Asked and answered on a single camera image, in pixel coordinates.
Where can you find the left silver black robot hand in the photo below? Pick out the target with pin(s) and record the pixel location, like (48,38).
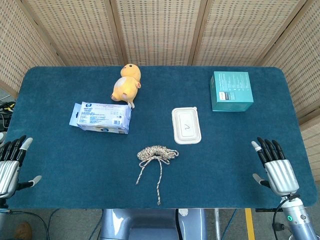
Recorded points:
(8,172)

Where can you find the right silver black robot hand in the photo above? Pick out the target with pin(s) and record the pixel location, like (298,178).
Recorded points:
(281,175)

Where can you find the brown round floor object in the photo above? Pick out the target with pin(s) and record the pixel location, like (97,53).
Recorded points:
(23,231)

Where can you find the power strip with plugs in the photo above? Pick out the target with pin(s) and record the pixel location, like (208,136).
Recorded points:
(6,110)

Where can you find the dark blue table cloth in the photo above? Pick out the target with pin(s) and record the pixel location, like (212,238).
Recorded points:
(75,162)

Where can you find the metal table leg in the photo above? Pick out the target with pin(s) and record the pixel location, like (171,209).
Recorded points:
(217,225)

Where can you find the teal cardboard box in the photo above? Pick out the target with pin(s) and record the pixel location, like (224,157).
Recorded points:
(231,92)

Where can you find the white lidded food container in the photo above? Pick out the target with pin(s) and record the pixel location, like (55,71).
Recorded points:
(186,125)

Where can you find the light blue wet wipes pack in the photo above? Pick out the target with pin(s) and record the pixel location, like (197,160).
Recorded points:
(102,116)

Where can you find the blue-grey robot torso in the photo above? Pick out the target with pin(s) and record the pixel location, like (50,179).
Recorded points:
(150,225)

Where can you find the yellow plush chick toy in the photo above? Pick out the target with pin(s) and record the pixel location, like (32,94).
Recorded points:
(126,86)

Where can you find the woven wooden folding screen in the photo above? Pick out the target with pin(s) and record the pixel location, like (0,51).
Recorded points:
(160,30)

